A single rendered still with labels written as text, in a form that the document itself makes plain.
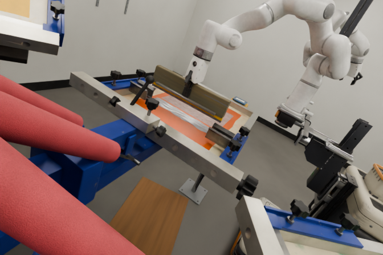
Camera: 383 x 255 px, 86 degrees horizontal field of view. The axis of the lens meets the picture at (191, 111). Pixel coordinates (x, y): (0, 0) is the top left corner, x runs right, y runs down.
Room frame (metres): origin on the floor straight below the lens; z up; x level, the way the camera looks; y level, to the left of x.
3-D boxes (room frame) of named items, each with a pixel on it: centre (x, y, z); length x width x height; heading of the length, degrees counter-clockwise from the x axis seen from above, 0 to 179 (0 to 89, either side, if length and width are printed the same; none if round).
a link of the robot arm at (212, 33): (0.84, 0.01, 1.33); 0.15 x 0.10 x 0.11; 116
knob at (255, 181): (0.48, -0.21, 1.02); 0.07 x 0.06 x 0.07; 162
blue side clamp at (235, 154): (0.70, -0.20, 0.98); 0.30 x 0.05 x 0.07; 162
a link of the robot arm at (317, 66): (1.08, -0.50, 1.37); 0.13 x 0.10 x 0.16; 26
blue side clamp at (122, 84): (0.88, 0.32, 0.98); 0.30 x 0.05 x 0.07; 162
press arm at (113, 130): (0.48, 0.16, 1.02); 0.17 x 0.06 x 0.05; 162
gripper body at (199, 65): (0.83, 0.04, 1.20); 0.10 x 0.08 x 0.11; 162
